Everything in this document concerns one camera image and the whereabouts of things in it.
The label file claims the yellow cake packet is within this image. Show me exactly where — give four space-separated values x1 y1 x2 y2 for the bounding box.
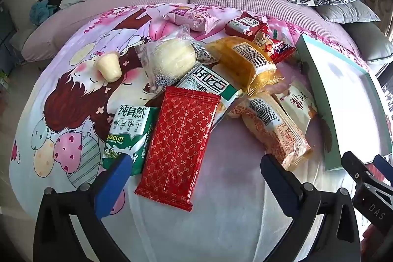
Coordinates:
206 36 284 97

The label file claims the white orange cracker packet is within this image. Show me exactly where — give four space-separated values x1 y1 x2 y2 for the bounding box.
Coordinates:
273 81 318 130

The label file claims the green biscuit packet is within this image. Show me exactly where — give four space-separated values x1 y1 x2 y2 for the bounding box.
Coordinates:
102 105 161 178

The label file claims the clear white bun packet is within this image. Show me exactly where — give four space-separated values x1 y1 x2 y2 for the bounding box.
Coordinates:
134 26 220 94

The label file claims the cream pudding cup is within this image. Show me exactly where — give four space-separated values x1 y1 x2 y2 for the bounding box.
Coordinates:
94 53 121 82

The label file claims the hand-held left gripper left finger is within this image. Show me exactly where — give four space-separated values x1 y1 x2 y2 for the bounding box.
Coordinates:
34 154 132 262

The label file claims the pink snack packet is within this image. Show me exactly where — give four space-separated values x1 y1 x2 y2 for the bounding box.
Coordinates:
163 4 226 34

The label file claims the plain grey pillow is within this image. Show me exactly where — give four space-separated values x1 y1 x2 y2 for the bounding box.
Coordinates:
318 0 381 24

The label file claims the red white biscuit packet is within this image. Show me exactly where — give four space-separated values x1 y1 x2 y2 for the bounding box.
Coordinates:
225 13 266 41

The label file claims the green white snack packet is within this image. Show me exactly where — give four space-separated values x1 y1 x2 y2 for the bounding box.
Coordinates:
176 61 243 127

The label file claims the red cartoon snack packet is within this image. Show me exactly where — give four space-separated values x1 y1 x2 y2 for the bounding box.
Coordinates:
252 23 297 64

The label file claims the red patterned snack packet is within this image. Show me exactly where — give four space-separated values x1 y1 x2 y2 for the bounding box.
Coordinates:
134 85 222 213

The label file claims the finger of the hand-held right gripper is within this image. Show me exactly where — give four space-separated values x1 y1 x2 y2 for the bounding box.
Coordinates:
341 151 373 189
373 154 393 186

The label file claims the teal cardboard box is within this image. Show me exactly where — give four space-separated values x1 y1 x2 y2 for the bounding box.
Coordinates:
295 35 393 171

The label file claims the printed cartoon blanket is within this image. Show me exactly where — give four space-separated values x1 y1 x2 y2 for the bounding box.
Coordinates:
9 2 393 262

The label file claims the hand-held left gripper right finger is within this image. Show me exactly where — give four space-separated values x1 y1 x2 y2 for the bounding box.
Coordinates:
260 154 360 262

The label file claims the orange white barcode packet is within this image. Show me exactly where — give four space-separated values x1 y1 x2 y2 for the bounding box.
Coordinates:
241 93 312 172

